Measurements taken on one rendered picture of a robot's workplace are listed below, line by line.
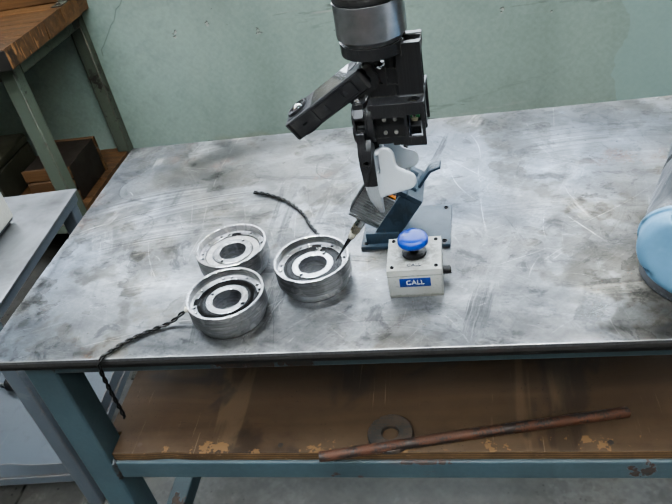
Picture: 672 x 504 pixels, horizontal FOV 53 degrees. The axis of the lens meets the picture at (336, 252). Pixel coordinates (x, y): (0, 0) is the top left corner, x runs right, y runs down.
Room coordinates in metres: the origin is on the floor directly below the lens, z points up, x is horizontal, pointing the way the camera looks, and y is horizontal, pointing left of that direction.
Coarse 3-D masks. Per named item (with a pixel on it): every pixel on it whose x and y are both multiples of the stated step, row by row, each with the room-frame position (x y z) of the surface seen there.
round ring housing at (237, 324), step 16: (224, 272) 0.75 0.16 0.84; (240, 272) 0.74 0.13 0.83; (256, 272) 0.72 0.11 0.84; (192, 288) 0.72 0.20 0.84; (224, 288) 0.72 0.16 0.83; (240, 288) 0.71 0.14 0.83; (256, 288) 0.71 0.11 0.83; (192, 304) 0.70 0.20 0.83; (208, 304) 0.69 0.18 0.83; (224, 304) 0.71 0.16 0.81; (240, 304) 0.68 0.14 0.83; (256, 304) 0.66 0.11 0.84; (192, 320) 0.67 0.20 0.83; (208, 320) 0.65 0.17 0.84; (224, 320) 0.64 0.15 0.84; (240, 320) 0.65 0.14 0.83; (256, 320) 0.67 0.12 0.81; (224, 336) 0.65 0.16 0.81
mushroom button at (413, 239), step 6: (414, 228) 0.71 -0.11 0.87; (402, 234) 0.70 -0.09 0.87; (408, 234) 0.69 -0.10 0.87; (414, 234) 0.69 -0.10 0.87; (420, 234) 0.69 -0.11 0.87; (426, 234) 0.69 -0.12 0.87; (402, 240) 0.68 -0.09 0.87; (408, 240) 0.68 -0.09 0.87; (414, 240) 0.68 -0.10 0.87; (420, 240) 0.68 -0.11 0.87; (426, 240) 0.68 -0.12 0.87; (402, 246) 0.68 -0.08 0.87; (408, 246) 0.67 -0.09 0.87; (414, 246) 0.67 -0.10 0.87; (420, 246) 0.67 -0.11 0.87; (414, 252) 0.68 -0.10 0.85
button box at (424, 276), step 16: (432, 240) 0.71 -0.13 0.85; (400, 256) 0.69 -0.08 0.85; (416, 256) 0.68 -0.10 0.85; (432, 256) 0.68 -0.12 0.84; (400, 272) 0.66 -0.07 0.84; (416, 272) 0.66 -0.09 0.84; (432, 272) 0.65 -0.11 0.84; (448, 272) 0.67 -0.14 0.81; (400, 288) 0.66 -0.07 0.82; (416, 288) 0.66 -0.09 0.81; (432, 288) 0.65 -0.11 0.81
